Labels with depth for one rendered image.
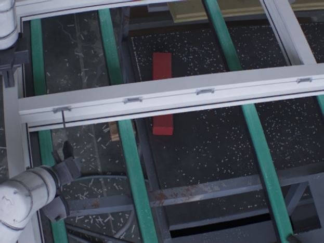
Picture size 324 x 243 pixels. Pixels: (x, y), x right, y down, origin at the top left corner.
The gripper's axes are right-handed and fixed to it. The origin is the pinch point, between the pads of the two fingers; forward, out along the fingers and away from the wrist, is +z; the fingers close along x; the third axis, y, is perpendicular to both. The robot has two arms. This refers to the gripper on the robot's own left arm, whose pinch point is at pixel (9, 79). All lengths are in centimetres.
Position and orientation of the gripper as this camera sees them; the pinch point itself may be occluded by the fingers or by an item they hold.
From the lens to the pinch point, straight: 169.9
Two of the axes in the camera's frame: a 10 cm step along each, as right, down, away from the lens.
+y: -2.1, -8.1, 5.5
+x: -9.8, 1.3, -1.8
